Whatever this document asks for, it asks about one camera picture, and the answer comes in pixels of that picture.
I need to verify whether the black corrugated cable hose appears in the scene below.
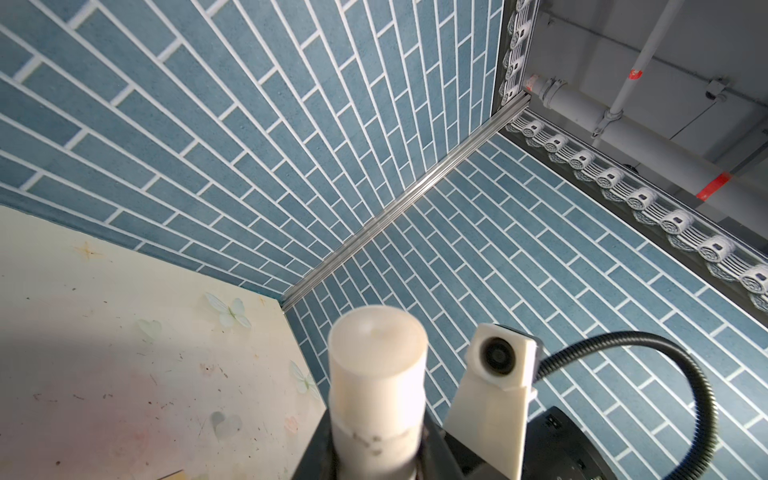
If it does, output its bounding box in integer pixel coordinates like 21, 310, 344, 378
535, 331, 719, 480

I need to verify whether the grey ceiling pipe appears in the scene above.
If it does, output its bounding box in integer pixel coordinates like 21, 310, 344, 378
523, 75, 767, 236

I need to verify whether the white LED light strip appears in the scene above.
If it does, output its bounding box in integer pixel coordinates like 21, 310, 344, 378
499, 1, 767, 311

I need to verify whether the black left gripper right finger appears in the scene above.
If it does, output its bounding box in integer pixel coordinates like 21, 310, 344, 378
416, 410, 464, 480

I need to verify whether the aluminium right corner post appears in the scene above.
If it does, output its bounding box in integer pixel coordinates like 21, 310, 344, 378
280, 92, 531, 313

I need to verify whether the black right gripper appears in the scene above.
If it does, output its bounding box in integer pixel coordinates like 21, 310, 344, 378
521, 406, 617, 480

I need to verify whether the white glue stick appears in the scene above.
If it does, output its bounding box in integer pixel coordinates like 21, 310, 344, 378
328, 305, 428, 479

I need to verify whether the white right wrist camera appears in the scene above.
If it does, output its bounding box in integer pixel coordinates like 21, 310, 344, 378
443, 323, 541, 479

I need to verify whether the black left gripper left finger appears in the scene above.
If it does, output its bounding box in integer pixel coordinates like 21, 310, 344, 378
291, 410, 336, 480

